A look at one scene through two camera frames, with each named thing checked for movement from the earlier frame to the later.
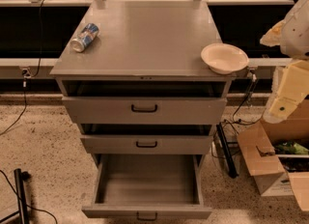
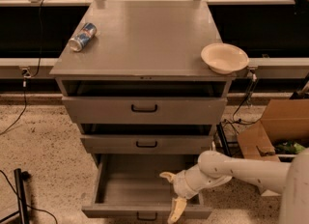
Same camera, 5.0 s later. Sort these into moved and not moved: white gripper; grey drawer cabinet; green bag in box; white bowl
Moved: white gripper
Not moved: white bowl; green bag in box; grey drawer cabinet
